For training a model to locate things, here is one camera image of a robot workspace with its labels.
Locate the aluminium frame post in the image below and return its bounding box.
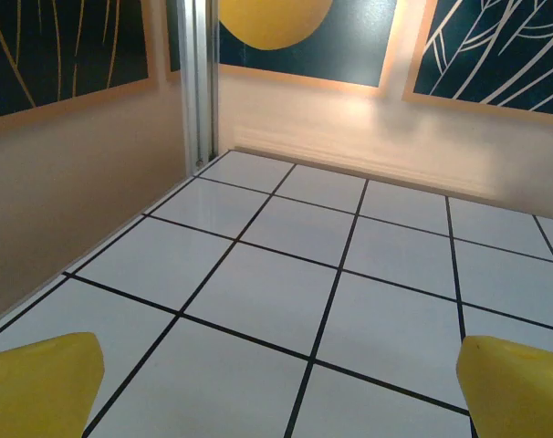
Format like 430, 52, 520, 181
175, 0, 221, 177

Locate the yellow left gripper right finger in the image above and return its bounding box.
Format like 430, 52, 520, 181
455, 335, 553, 438

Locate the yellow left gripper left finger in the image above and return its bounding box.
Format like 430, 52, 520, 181
0, 331, 106, 438

